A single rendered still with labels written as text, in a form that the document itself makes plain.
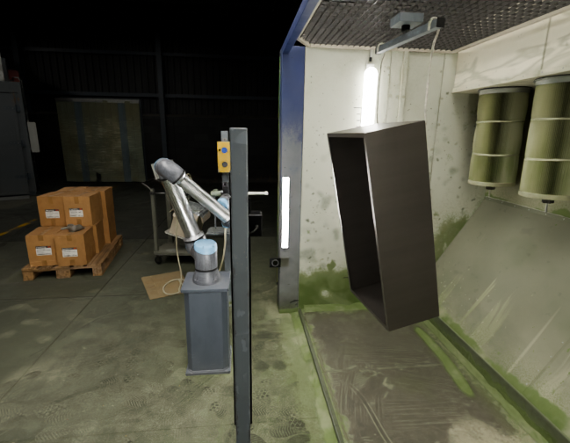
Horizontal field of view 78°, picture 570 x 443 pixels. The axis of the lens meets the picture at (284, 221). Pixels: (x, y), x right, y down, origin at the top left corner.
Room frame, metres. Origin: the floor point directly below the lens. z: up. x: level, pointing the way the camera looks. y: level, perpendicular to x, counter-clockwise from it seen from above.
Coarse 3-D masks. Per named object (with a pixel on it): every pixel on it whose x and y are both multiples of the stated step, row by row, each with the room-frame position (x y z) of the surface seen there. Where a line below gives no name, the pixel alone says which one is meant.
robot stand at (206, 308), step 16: (192, 272) 2.36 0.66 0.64; (224, 272) 2.37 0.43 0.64; (192, 288) 2.10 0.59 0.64; (208, 288) 2.10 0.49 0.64; (224, 288) 2.11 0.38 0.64; (192, 304) 2.10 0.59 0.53; (208, 304) 2.11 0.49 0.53; (224, 304) 2.14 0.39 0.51; (192, 320) 2.10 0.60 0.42; (208, 320) 2.11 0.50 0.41; (224, 320) 2.13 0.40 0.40; (192, 336) 2.09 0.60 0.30; (208, 336) 2.11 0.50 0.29; (224, 336) 2.13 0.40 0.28; (192, 352) 2.09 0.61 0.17; (208, 352) 2.11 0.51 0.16; (224, 352) 2.13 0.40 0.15; (192, 368) 2.09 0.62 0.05; (208, 368) 2.11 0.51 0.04; (224, 368) 2.12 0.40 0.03
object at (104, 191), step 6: (96, 186) 4.84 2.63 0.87; (102, 186) 4.85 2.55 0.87; (108, 186) 4.86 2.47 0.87; (102, 192) 4.51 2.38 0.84; (108, 192) 4.69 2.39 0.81; (102, 198) 4.51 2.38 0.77; (108, 198) 4.66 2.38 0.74; (102, 204) 4.51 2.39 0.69; (108, 204) 4.63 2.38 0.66; (108, 210) 4.60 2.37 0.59; (108, 216) 4.57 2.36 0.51
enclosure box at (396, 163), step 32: (352, 128) 2.42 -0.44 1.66; (384, 128) 1.90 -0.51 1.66; (416, 128) 1.94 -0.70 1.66; (352, 160) 2.50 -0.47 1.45; (384, 160) 1.90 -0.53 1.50; (416, 160) 1.94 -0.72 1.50; (352, 192) 2.50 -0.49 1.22; (384, 192) 1.90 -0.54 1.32; (416, 192) 1.94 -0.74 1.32; (352, 224) 2.50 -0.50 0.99; (384, 224) 1.90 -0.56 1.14; (416, 224) 1.94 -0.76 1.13; (352, 256) 2.50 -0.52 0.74; (384, 256) 1.90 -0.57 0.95; (416, 256) 1.95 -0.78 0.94; (352, 288) 2.50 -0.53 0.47; (384, 288) 1.91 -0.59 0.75; (416, 288) 1.95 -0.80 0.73; (384, 320) 2.04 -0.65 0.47; (416, 320) 1.96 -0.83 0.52
